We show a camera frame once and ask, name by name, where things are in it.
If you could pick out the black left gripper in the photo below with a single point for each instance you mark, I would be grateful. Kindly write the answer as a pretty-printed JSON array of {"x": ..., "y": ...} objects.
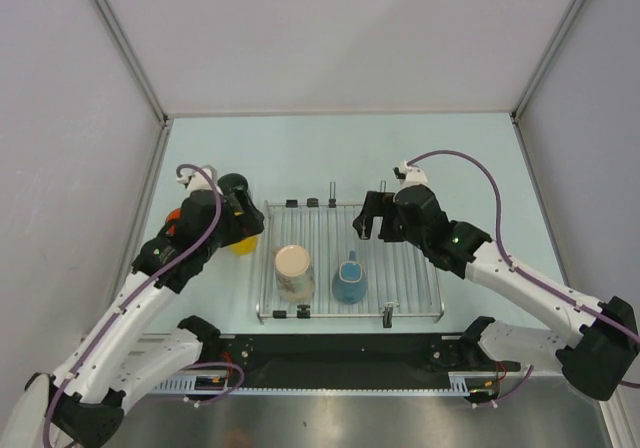
[{"x": 244, "y": 224}]

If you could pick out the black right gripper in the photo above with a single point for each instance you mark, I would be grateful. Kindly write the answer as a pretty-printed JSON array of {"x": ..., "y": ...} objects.
[{"x": 375, "y": 205}]

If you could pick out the yellow mug black handle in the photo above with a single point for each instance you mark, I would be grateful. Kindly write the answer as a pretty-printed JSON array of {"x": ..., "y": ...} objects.
[{"x": 246, "y": 246}]

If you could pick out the dark green mug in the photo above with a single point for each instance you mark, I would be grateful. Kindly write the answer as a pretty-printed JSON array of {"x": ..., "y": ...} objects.
[{"x": 233, "y": 183}]

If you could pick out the orange mug black handle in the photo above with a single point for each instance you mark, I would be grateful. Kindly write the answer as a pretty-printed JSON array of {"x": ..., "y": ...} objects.
[{"x": 171, "y": 221}]

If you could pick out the cream floral mug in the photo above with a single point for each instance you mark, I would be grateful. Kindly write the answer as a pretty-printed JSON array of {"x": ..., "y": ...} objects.
[{"x": 294, "y": 273}]

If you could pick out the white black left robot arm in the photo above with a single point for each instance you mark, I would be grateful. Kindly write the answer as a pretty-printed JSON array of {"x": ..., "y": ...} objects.
[{"x": 90, "y": 393}]

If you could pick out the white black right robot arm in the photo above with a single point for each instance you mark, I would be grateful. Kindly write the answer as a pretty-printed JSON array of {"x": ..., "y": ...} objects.
[{"x": 590, "y": 342}]

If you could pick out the black front rack hook clip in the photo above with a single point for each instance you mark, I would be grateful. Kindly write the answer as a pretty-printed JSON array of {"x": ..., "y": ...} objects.
[{"x": 387, "y": 312}]

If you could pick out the black front rack knob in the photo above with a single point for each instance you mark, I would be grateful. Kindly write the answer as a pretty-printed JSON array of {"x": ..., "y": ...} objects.
[{"x": 303, "y": 311}]

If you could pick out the blue mug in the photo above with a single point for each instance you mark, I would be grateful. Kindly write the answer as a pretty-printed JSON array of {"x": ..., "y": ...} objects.
[{"x": 349, "y": 282}]

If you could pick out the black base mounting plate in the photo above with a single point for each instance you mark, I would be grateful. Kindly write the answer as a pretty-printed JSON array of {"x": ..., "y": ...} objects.
[{"x": 427, "y": 352}]

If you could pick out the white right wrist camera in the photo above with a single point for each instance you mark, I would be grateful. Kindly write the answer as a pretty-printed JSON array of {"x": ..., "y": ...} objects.
[{"x": 409, "y": 175}]

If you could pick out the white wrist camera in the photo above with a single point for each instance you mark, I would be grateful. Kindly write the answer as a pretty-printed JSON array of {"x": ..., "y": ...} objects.
[
  {"x": 409, "y": 175},
  {"x": 197, "y": 180}
]

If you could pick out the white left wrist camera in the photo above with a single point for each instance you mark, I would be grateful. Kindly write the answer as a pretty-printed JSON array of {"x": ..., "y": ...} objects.
[{"x": 197, "y": 180}]

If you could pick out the metal wire dish rack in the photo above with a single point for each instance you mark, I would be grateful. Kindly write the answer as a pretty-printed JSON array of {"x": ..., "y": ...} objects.
[{"x": 396, "y": 272}]

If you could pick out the white slotted cable duct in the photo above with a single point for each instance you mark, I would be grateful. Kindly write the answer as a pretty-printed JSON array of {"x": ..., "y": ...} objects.
[{"x": 210, "y": 383}]

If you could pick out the aluminium frame post left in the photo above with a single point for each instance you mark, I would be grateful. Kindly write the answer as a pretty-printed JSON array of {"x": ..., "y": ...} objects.
[{"x": 116, "y": 32}]

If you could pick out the aluminium frame post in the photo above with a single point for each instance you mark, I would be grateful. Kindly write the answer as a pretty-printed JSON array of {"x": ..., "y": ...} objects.
[
  {"x": 116, "y": 32},
  {"x": 552, "y": 49}
]

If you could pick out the aluminium frame post right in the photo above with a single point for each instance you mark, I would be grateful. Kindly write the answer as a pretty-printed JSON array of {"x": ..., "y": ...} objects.
[{"x": 552, "y": 49}]

